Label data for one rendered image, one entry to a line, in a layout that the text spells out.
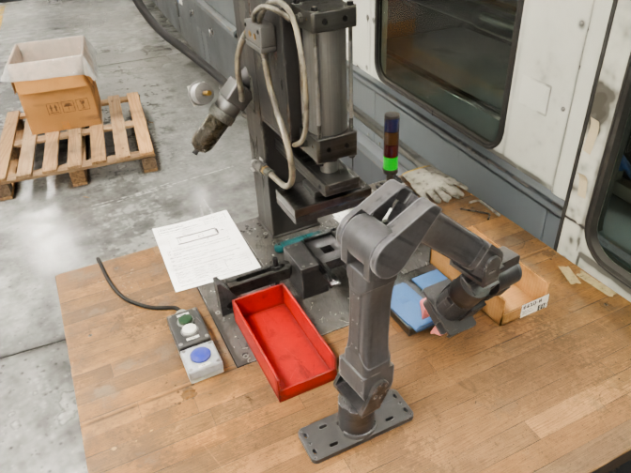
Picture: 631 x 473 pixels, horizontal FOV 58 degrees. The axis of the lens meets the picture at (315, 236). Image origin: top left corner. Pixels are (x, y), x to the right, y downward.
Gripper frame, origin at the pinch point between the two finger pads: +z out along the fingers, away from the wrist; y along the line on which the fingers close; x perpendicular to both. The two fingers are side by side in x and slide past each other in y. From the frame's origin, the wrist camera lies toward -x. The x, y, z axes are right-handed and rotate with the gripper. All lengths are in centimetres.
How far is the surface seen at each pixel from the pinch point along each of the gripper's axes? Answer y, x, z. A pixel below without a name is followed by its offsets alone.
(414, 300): 6.8, -2.7, 5.3
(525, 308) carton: -5.3, -20.7, -2.3
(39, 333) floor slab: 93, 79, 163
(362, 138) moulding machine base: 96, -65, 78
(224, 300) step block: 24.6, 33.0, 14.8
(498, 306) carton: -2.8, -14.4, -2.9
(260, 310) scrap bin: 20.1, 26.3, 15.7
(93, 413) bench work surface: 12, 64, 14
